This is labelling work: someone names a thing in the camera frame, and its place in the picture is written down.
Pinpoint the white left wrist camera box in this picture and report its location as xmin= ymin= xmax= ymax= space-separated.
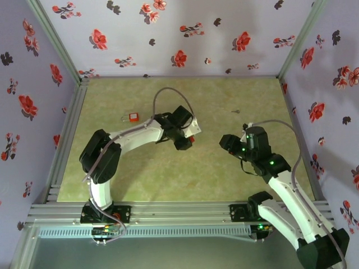
xmin=183 ymin=117 xmax=202 ymax=137

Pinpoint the thin black right gripper cable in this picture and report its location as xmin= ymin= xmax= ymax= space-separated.
xmin=240 ymin=159 xmax=260 ymax=177

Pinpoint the grey left arm cable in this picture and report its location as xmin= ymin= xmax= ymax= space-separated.
xmin=82 ymin=87 xmax=196 ymax=244

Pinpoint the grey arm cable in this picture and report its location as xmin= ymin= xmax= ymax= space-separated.
xmin=82 ymin=87 xmax=196 ymax=244
xmin=249 ymin=119 xmax=347 ymax=269

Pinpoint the grey right arm cable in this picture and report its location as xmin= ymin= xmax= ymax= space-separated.
xmin=249 ymin=119 xmax=347 ymax=269

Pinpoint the aluminium table side rail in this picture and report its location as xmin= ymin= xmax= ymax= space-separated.
xmin=46 ymin=78 xmax=90 ymax=203
xmin=279 ymin=78 xmax=329 ymax=202

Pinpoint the long aluminium base rail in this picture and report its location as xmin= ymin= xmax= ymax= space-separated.
xmin=26 ymin=201 xmax=335 ymax=225

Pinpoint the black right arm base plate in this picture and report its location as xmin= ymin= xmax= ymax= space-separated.
xmin=229 ymin=203 xmax=281 ymax=222

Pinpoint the white slotted cable duct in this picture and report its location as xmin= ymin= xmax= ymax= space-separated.
xmin=37 ymin=225 xmax=252 ymax=239

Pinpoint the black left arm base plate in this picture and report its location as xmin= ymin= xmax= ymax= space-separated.
xmin=80 ymin=205 xmax=132 ymax=224

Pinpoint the aluminium corner post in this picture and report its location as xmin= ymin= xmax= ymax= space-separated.
xmin=26 ymin=0 xmax=89 ymax=85
xmin=276 ymin=0 xmax=331 ymax=80

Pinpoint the aluminium lower frame bar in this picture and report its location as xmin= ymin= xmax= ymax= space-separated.
xmin=11 ymin=224 xmax=39 ymax=269

